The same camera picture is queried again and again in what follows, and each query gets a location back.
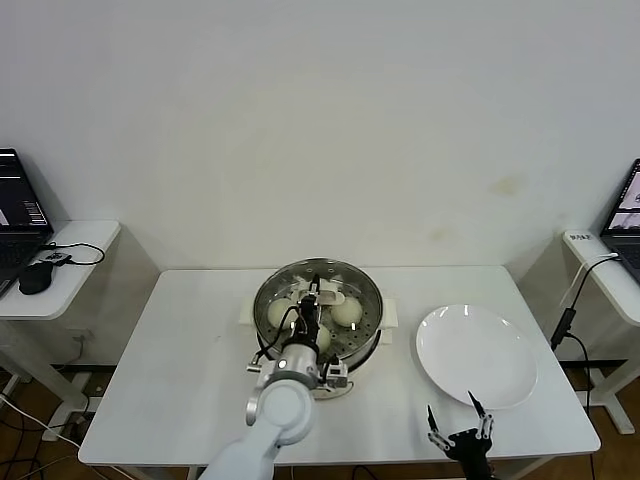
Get white round plate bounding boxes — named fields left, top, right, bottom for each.
left=415, top=303, right=539, bottom=411

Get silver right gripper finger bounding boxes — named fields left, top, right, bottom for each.
left=424, top=404, right=454, bottom=451
left=467, top=389, right=496, bottom=440

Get black computer mouse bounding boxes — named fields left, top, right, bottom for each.
left=18, top=260, right=54, bottom=295

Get white side desk with label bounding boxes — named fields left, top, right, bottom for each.
left=560, top=230, right=640, bottom=435

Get white side desk with mouse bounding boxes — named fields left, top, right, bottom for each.
left=0, top=219, right=122, bottom=441

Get white floor cable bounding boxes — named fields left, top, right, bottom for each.
left=0, top=392, right=84, bottom=446

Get glass lid with cream handle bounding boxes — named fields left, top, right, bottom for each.
left=252, top=257, right=385, bottom=374

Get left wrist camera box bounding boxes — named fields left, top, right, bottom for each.
left=322, top=355, right=351, bottom=389

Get grey laptop with light screen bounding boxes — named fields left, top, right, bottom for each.
left=598, top=158, right=640, bottom=286

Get cream electric cooking pot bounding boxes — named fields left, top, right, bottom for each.
left=239, top=319, right=396, bottom=401

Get black laptop with dark screen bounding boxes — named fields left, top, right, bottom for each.
left=0, top=147, right=56, bottom=301

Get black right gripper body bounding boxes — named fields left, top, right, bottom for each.
left=444, top=427, right=494, bottom=480

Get white thin cable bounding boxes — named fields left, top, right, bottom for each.
left=559, top=252, right=619, bottom=306

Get stainless perforated steamer basket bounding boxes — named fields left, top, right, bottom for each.
left=238, top=257, right=401, bottom=374

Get black looped desk cable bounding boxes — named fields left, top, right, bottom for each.
left=42, top=242, right=106, bottom=267

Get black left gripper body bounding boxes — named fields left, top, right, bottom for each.
left=287, top=302, right=324, bottom=349

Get black cable with inline adapter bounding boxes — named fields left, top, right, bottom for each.
left=549, top=253, right=621, bottom=411

